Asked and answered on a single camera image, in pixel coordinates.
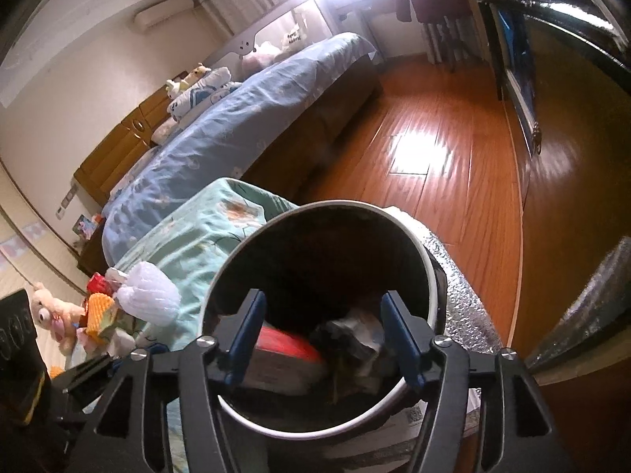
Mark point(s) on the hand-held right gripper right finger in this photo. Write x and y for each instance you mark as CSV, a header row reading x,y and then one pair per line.
x,y
402,340

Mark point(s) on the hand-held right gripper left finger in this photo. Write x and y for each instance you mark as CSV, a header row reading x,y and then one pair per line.
x,y
246,335

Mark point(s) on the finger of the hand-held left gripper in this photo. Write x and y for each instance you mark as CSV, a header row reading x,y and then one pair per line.
x,y
84,372

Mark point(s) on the red snack packet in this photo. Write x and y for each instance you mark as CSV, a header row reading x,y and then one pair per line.
x,y
101,285

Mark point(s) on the black trash bin white rim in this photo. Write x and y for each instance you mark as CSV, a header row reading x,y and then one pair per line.
x,y
320,256

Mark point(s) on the red and white packet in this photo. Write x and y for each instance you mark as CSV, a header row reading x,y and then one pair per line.
x,y
291,350

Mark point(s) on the crumpled grey wrapper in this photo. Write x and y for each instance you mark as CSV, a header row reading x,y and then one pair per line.
x,y
355,335

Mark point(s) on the cream teddy bear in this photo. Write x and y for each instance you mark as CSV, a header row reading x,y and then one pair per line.
x,y
47,310

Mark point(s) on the silver foil mat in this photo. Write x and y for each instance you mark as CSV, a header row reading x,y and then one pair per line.
x,y
468,305

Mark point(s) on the white foam fruit net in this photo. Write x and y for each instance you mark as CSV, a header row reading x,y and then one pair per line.
x,y
148,290

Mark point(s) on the green floral blanket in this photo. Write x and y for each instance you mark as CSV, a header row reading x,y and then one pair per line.
x,y
197,241

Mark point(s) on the wooden nightstand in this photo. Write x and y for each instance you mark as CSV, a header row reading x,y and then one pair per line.
x,y
91,251

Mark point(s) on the bed with blue sheet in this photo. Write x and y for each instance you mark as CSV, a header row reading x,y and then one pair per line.
x,y
222,123

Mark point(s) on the wooden headboard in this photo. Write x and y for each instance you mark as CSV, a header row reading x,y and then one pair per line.
x,y
113,157

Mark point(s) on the small white pillow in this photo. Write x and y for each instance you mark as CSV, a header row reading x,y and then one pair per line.
x,y
165,130

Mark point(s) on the white plush toy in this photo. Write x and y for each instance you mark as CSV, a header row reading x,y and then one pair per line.
x,y
175,87

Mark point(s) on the yellow plush toy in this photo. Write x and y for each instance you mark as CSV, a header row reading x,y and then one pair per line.
x,y
197,74

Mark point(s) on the pink plush toy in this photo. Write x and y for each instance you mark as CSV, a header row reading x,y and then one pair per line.
x,y
261,56

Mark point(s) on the blue framed screen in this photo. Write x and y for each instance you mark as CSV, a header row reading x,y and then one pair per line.
x,y
517,59

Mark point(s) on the metal drying rack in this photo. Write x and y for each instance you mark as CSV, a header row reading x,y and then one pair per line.
x,y
451,39

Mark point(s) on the white air conditioner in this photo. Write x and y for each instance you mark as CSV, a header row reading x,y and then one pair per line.
x,y
162,12

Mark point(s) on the photo frame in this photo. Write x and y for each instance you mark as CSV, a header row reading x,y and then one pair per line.
x,y
83,225

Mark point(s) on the white wall switch panel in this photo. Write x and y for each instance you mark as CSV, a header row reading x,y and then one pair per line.
x,y
65,202

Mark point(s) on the grey bed guard rail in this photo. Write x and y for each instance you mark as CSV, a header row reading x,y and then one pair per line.
x,y
276,19

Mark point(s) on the black glossy curved frame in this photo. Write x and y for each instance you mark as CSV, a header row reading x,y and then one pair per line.
x,y
567,5

